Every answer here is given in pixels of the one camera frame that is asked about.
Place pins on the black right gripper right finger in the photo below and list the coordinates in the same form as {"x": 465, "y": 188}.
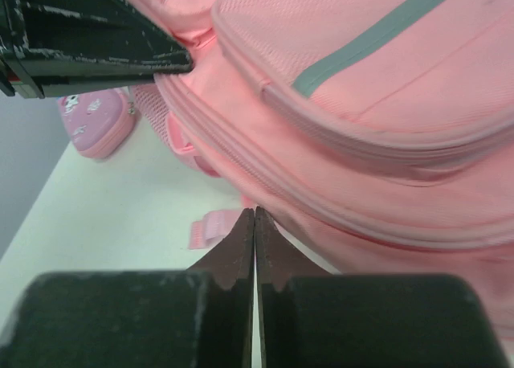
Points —
{"x": 309, "y": 317}

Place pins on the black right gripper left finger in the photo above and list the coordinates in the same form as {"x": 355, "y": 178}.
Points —
{"x": 197, "y": 317}

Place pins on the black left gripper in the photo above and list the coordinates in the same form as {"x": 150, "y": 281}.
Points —
{"x": 42, "y": 39}

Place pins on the pink cartoon pencil case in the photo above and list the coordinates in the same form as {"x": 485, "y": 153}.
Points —
{"x": 97, "y": 123}

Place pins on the pink student backpack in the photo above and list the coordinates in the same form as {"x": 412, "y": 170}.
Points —
{"x": 378, "y": 132}

